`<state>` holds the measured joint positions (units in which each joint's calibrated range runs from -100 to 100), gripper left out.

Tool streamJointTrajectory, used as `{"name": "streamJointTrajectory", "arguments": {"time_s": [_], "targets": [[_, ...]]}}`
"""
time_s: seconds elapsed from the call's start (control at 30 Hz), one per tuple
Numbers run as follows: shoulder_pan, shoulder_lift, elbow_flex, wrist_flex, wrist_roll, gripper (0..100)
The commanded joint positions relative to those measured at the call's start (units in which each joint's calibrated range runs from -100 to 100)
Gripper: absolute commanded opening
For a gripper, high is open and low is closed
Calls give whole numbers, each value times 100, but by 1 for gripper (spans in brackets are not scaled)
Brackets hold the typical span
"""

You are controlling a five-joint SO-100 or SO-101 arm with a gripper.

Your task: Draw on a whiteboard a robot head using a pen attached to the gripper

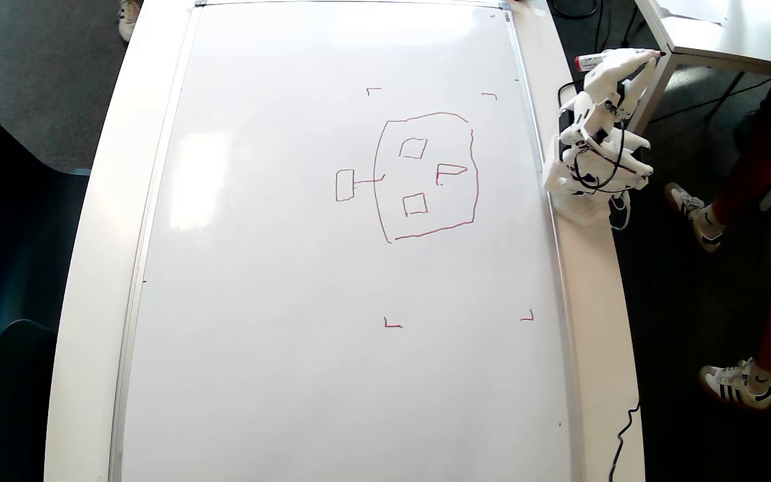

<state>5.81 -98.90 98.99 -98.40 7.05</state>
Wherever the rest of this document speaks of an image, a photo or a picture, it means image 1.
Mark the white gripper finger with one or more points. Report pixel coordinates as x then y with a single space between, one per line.
616 65
638 84

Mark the red marker pen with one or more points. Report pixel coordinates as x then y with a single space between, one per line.
589 62

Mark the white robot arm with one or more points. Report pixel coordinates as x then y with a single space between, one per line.
593 154

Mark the large white whiteboard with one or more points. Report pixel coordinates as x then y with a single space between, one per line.
292 301

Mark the white side table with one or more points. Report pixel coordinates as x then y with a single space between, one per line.
733 33

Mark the white black-striped sneaker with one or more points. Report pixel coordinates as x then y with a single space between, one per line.
693 213
733 387

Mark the plain white sneaker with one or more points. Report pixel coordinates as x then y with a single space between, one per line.
128 17

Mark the large dark blue chair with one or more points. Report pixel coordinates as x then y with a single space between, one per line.
11 234

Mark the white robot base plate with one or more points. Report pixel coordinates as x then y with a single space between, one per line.
583 211

